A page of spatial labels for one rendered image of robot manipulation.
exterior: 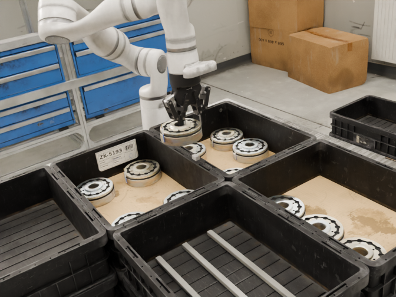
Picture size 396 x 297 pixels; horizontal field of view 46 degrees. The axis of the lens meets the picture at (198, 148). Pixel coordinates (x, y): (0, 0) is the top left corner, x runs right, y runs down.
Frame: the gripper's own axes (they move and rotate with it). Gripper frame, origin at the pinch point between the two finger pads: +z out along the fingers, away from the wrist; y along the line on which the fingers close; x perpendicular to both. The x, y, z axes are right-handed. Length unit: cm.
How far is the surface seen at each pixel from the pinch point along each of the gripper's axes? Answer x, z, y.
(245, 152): 0.9, 14.5, -17.5
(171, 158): -7.9, 11.4, 1.9
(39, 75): -193, 27, -34
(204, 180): 7.9, 11.5, 3.6
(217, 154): -9.7, 17.5, -16.0
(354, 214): 37.2, 18.5, -16.0
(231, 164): -1.7, 17.7, -14.1
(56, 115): -192, 54, -38
